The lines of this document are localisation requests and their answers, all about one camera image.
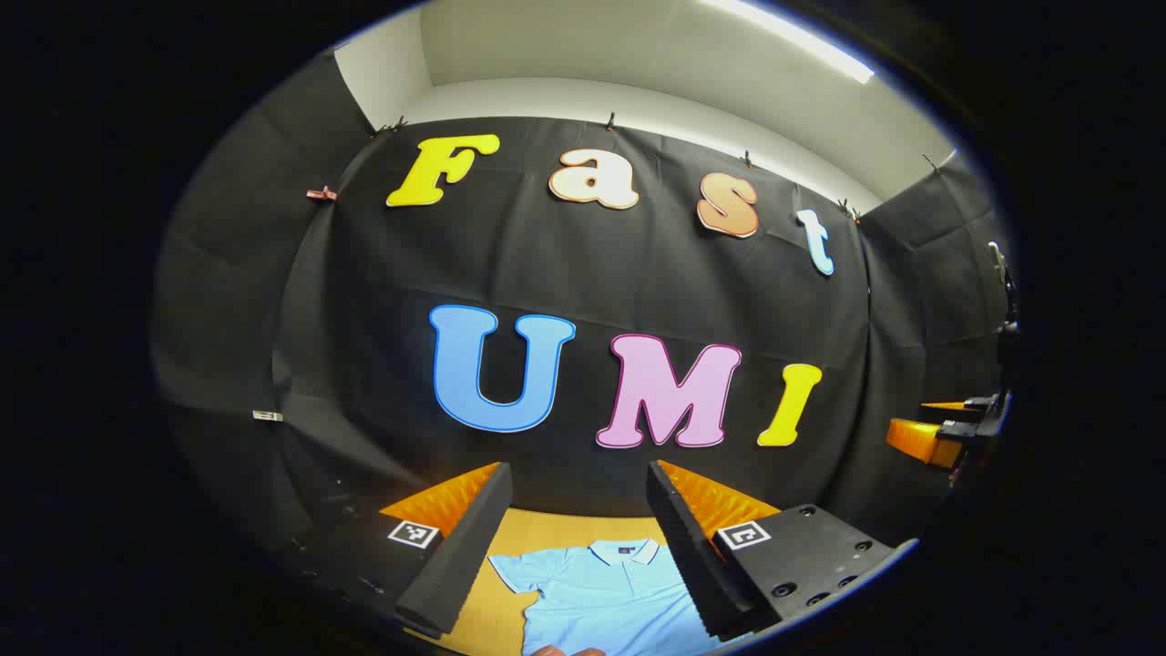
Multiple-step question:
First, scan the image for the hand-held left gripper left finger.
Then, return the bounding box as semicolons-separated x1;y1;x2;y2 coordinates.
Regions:
282;462;513;637

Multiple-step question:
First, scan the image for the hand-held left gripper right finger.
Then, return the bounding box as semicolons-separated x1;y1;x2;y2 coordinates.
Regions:
646;459;919;644

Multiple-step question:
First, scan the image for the light blue T-shirt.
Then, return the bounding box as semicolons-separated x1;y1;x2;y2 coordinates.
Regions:
489;538;752;656

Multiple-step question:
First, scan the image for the black backdrop cloth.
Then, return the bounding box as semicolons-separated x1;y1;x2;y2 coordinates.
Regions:
150;46;1012;584

